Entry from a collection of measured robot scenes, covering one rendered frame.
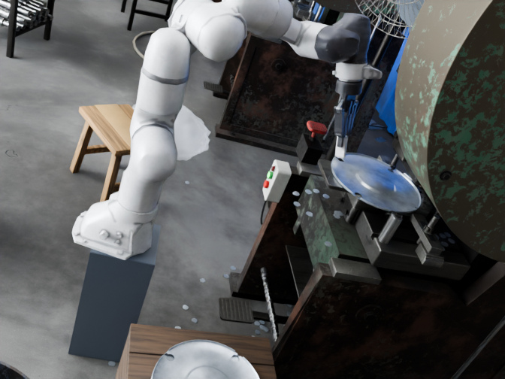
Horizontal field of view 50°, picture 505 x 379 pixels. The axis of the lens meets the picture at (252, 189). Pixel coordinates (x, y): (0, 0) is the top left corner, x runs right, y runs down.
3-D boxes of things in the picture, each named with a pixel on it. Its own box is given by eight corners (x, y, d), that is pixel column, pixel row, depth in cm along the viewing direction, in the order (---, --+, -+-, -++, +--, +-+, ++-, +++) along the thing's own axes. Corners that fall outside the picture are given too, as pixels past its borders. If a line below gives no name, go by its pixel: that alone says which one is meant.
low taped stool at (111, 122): (68, 168, 246) (78, 105, 228) (115, 162, 262) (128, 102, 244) (101, 216, 228) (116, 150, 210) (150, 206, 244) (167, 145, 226)
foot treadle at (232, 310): (216, 328, 184) (221, 318, 181) (214, 305, 192) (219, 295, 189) (367, 347, 200) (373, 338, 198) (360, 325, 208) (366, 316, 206)
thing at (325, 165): (311, 219, 157) (329, 183, 150) (302, 191, 168) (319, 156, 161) (385, 234, 164) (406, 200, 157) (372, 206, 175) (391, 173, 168)
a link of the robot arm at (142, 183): (119, 229, 136) (139, 149, 123) (116, 185, 150) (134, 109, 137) (161, 233, 140) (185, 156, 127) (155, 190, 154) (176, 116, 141)
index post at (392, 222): (379, 242, 149) (395, 216, 144) (376, 235, 152) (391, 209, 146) (388, 244, 150) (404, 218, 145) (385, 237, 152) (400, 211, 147)
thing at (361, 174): (432, 193, 167) (433, 192, 167) (400, 226, 145) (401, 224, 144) (355, 146, 177) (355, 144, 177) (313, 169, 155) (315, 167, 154)
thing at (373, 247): (371, 265, 149) (380, 250, 146) (332, 174, 185) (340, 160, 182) (461, 281, 158) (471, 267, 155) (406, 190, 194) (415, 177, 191)
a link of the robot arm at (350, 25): (305, 61, 149) (331, 68, 142) (309, 11, 144) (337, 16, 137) (351, 57, 160) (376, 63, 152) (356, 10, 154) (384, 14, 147)
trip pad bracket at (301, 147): (288, 189, 192) (309, 144, 181) (284, 174, 200) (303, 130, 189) (303, 193, 194) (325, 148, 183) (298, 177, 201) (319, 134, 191)
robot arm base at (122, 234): (65, 247, 144) (73, 207, 137) (81, 206, 160) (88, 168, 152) (147, 265, 149) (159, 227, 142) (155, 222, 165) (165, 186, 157)
